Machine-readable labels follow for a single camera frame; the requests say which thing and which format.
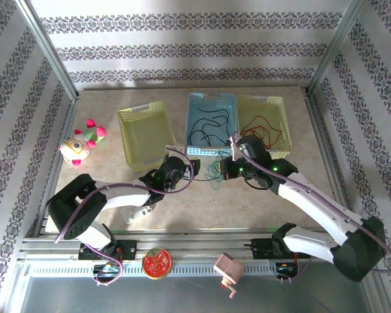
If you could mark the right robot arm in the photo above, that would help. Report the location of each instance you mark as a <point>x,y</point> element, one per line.
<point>316,208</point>

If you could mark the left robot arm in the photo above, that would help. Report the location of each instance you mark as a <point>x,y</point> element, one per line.
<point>75,208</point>

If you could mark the blue perforated plastic basket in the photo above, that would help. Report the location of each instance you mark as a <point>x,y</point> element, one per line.
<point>211,150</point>

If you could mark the yellow perforated plastic basket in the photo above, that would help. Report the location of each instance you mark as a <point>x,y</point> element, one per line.
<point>146,133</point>
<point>264,107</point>

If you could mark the red round tin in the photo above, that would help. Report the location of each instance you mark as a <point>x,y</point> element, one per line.
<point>156,263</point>

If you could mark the pink plastic hand-crank device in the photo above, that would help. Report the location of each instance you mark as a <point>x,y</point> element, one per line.
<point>228,268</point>

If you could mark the plush toy pink green white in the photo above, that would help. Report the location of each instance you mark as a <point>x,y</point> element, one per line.
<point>79,143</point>

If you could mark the grey metal panel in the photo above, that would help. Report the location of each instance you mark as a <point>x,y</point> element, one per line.
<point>182,296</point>

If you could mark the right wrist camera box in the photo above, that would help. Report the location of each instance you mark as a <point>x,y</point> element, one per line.
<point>235,150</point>

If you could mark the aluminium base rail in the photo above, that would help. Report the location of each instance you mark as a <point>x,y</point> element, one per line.
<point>198,244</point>

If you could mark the aluminium side rail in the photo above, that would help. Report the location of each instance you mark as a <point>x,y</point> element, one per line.
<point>72,111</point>
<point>316,117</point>

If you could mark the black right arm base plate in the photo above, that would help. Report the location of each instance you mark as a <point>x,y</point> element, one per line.
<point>262,249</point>

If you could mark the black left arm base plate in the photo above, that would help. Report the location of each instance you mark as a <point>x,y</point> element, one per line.
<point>130,249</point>

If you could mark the aluminium corner post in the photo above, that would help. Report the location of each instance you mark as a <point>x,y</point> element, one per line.
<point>45,49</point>
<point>337,45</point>

